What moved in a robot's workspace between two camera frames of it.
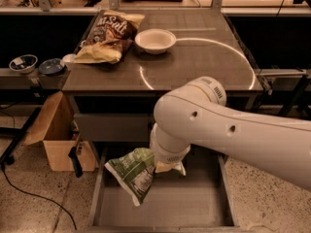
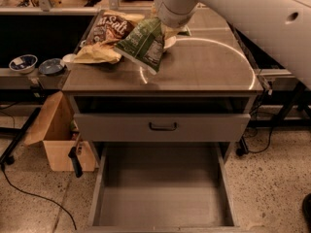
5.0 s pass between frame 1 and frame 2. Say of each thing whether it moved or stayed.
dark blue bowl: stayed
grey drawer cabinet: stayed
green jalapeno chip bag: moved
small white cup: stayed
